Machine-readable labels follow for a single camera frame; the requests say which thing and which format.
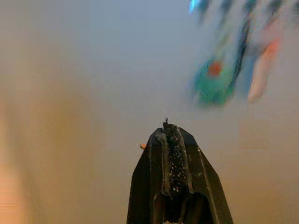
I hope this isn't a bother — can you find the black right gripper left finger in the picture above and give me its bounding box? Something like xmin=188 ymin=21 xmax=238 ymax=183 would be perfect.
xmin=126 ymin=118 xmax=180 ymax=224

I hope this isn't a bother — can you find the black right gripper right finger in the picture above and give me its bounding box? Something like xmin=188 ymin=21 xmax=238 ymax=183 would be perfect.
xmin=167 ymin=123 xmax=234 ymax=224

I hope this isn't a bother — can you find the colourful key bunch with tags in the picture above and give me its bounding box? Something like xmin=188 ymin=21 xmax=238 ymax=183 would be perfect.
xmin=188 ymin=0 xmax=285 ymax=106

